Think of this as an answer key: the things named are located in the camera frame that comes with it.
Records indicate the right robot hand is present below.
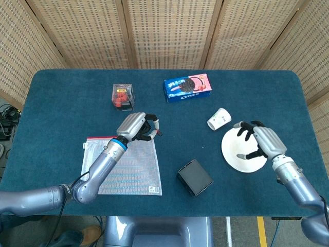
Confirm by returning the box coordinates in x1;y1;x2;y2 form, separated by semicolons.
233;120;288;162

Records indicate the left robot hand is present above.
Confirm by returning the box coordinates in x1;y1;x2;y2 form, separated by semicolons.
116;112;162;143

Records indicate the clear mesh zipper pouch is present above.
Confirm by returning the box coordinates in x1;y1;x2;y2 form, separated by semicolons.
81;135;163;197

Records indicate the clear plastic box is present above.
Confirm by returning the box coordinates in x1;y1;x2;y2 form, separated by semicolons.
111;83;136;112

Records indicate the white paper plate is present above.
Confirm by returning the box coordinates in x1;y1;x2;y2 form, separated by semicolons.
221;125;268;173

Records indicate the blue table cloth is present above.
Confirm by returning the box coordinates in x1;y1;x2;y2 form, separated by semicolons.
0;68;329;217

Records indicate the white paper cup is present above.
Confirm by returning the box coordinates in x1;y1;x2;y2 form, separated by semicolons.
207;108;232;131

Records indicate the blue Oreo biscuit box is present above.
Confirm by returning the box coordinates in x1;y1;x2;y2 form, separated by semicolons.
163;73;212;103

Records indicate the black cardboard box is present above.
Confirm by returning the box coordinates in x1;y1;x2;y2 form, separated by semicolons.
176;158;214;197

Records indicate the woven wooden folding screen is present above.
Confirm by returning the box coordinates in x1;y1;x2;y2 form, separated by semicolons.
0;0;329;168

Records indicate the white table leg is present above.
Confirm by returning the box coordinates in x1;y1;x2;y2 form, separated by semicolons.
225;217;233;247

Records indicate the grey robot torso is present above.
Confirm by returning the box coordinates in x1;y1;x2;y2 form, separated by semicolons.
102;216;214;247

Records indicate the brown shoe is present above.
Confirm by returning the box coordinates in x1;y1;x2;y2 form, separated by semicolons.
81;225;103;246

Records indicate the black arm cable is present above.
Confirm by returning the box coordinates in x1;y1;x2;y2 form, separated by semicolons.
52;172;91;247

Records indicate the black floor cable bundle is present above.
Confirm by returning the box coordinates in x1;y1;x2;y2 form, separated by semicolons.
0;102;23;141

